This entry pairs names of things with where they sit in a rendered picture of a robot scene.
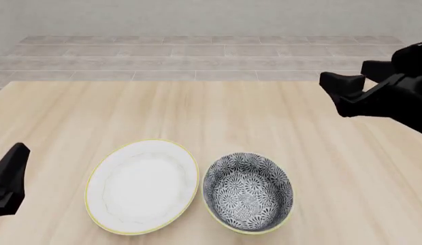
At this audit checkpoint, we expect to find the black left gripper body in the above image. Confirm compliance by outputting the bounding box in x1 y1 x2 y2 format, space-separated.
0 182 27 218

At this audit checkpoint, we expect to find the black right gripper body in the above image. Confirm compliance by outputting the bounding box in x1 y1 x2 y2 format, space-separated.
334 71 422 118

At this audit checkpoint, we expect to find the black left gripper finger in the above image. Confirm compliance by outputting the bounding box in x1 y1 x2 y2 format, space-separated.
0 142 31 192

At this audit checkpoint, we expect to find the white plate with yellow rim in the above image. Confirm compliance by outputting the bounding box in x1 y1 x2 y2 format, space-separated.
84 138 201 229

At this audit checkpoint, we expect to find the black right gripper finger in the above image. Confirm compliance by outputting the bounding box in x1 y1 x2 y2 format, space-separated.
360 59 398 80
319 71 366 98

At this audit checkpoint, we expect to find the black and white patterned bowl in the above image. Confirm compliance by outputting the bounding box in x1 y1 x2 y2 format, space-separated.
201 151 295 235

